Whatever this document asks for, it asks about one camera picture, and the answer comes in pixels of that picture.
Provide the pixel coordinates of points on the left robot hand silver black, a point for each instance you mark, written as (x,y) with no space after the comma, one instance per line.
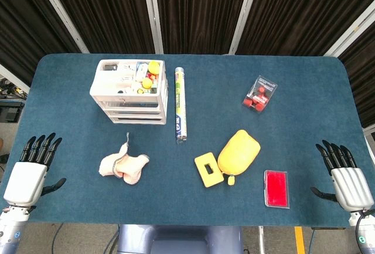
(25,182)

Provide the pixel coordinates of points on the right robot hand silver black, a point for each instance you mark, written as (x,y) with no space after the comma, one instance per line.
(353,188)

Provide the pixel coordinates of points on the pink white cloth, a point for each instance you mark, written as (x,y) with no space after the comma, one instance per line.
(129,167)

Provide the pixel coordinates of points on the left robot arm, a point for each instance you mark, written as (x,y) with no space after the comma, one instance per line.
(11,230)

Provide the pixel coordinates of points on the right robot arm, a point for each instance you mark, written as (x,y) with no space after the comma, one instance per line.
(366,233)

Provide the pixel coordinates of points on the black equipment box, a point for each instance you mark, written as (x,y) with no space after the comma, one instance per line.
(8,112)

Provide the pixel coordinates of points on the red card in clear case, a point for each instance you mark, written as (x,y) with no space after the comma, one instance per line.
(276,189)

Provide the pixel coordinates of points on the yellow plush toy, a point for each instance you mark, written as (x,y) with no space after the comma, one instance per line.
(238,152)

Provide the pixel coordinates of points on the white plastic drawer organizer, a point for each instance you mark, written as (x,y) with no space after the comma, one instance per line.
(129,110)

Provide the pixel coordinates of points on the clear box of red caps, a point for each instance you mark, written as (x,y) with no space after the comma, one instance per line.
(259,97)

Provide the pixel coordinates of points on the yellow sponge with rectangular hole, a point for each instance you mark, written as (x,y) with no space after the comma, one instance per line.
(205,176)

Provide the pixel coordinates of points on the blue table cloth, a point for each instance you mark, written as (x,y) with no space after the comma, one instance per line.
(205,207)

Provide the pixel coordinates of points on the small yellow toy ball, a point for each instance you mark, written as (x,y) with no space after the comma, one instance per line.
(147,82)

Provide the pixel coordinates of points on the grey-blue robot torso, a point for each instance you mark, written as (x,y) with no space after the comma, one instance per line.
(178,240)

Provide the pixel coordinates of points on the large yellow toy ball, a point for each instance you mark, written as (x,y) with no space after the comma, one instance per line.
(153,67)

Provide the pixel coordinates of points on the plastic wrap roll tube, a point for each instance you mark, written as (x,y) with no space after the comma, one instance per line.
(181,104)

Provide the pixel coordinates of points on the dark pleated curtain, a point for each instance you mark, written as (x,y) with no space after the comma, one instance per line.
(202,7)

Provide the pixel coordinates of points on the white metal frame post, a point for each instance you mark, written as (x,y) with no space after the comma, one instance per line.
(13,76)
(60,12)
(245,13)
(351,28)
(152,13)

